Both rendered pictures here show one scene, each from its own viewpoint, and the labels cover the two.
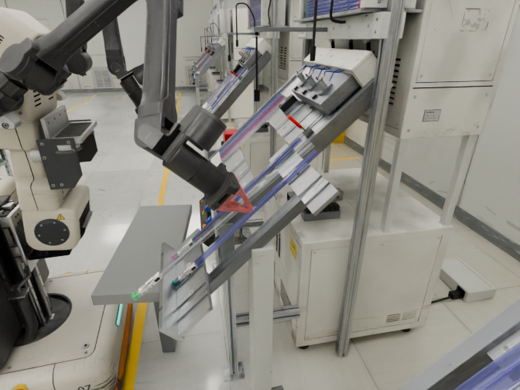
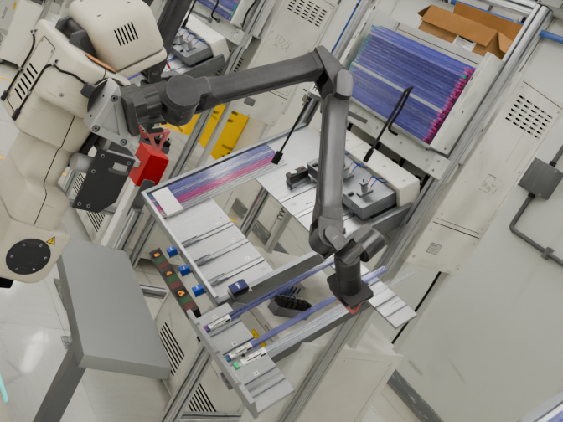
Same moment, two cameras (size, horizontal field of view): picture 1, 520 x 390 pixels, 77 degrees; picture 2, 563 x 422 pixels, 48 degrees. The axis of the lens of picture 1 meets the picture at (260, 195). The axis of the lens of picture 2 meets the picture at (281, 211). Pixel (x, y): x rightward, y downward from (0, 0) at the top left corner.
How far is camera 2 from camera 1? 1.10 m
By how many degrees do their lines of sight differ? 30
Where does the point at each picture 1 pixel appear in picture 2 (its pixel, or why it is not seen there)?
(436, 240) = (385, 367)
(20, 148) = (59, 146)
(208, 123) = (379, 244)
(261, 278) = (293, 373)
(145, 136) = (333, 237)
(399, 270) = (344, 392)
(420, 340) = not seen: outside the picture
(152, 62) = (334, 168)
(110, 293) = (105, 356)
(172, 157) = (353, 263)
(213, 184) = (358, 288)
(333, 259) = not seen: hidden behind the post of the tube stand
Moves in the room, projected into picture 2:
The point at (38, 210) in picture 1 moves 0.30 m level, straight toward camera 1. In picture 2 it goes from (33, 224) to (116, 298)
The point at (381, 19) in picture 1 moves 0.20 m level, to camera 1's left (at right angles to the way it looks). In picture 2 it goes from (442, 164) to (395, 141)
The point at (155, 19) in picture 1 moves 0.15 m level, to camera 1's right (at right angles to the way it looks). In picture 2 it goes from (337, 128) to (384, 151)
